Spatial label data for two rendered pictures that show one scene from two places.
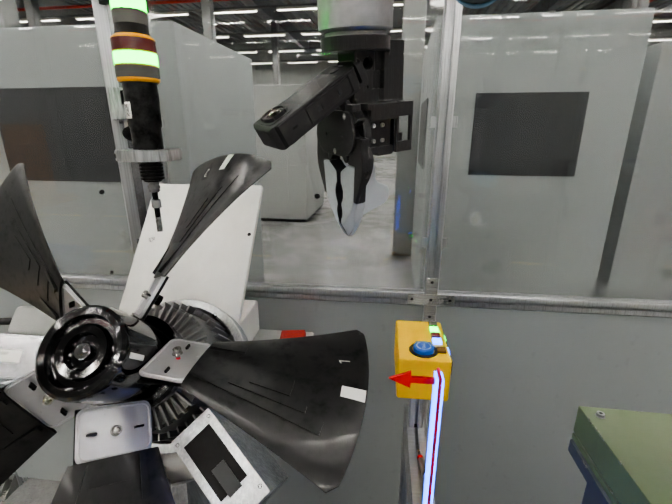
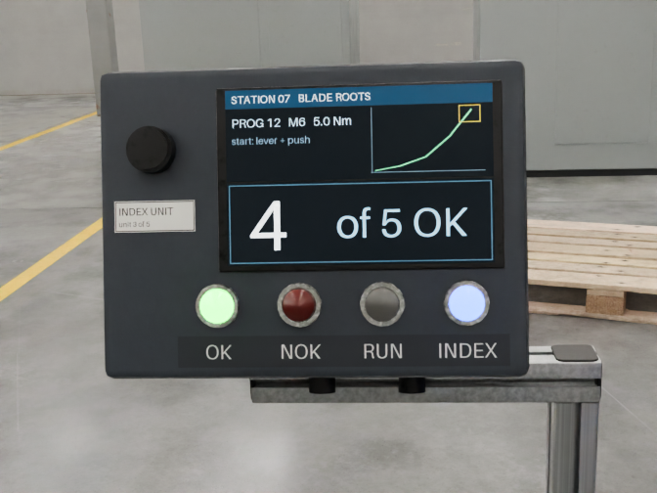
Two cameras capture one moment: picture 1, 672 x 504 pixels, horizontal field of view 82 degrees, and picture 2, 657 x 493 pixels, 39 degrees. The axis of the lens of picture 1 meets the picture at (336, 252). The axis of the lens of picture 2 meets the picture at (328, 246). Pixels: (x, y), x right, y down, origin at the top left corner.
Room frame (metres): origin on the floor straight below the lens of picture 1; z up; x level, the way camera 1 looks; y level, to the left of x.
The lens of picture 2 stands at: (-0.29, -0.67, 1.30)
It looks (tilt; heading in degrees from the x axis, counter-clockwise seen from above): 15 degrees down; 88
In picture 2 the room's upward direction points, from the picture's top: 2 degrees counter-clockwise
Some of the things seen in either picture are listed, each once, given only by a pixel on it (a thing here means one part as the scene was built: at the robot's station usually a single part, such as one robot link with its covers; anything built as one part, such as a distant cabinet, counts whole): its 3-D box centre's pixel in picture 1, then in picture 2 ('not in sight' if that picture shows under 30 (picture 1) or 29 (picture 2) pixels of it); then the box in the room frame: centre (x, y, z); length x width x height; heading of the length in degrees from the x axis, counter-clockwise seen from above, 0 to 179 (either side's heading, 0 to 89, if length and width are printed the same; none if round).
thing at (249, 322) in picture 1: (225, 325); not in sight; (1.06, 0.34, 0.92); 0.17 x 0.16 x 0.11; 173
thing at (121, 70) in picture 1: (138, 73); not in sight; (0.46, 0.22, 1.54); 0.04 x 0.04 x 0.01
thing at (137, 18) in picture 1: (130, 19); not in sight; (0.46, 0.22, 1.59); 0.03 x 0.03 x 0.01
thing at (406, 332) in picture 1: (419, 359); not in sight; (0.71, -0.18, 1.02); 0.16 x 0.10 x 0.11; 173
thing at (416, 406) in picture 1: (416, 399); not in sight; (0.71, -0.18, 0.92); 0.03 x 0.03 x 0.12; 83
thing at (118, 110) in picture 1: (126, 105); not in sight; (1.01, 0.51, 1.54); 0.10 x 0.07 x 0.09; 28
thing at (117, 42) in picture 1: (134, 46); not in sight; (0.46, 0.22, 1.57); 0.04 x 0.04 x 0.01
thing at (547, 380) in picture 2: not in sight; (422, 374); (-0.21, -0.07, 1.04); 0.24 x 0.03 x 0.03; 173
